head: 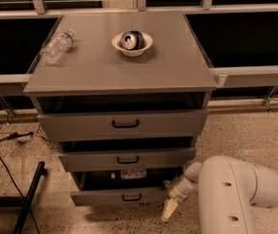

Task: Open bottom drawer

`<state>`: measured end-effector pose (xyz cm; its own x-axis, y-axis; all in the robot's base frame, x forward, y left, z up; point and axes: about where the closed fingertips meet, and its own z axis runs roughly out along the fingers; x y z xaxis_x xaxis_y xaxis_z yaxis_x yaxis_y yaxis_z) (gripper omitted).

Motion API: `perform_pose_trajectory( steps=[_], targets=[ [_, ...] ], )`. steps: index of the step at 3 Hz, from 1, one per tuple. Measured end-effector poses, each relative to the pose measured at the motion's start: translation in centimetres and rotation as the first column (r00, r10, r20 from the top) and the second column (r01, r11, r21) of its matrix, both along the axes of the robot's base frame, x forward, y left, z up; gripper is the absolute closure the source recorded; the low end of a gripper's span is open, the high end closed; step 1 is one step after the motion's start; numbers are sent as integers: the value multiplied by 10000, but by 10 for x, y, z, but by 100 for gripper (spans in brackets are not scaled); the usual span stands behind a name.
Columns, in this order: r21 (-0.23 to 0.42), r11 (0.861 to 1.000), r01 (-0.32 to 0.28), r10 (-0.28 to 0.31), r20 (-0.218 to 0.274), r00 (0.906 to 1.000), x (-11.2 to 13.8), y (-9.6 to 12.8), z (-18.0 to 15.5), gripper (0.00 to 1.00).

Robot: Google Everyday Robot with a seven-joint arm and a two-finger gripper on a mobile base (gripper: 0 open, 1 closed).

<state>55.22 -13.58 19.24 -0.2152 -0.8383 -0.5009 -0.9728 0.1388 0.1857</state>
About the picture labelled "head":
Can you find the black stand leg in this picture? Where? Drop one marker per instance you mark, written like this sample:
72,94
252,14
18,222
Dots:
24,203

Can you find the grey drawer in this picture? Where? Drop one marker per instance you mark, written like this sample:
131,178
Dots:
121,125
126,159
107,187

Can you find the grey drawer cabinet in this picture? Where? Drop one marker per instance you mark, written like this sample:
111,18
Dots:
94,77

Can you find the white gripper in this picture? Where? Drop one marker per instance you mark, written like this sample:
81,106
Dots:
178,192

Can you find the white bowl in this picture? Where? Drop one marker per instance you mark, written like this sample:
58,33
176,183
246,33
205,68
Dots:
147,43

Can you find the clear plastic water bottle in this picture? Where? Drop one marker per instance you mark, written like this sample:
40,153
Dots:
57,47

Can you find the white packet in drawer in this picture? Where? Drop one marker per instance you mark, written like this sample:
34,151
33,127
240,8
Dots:
133,174

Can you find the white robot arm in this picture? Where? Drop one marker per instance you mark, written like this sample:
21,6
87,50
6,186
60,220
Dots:
227,189

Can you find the grey bottom drawer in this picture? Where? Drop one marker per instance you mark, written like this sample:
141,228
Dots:
107,187

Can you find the grey middle drawer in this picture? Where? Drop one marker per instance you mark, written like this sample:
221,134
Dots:
126,159

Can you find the crushed soda can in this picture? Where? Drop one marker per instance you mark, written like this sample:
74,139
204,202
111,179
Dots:
131,40

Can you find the grey top drawer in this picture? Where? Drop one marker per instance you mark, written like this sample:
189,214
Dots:
121,125

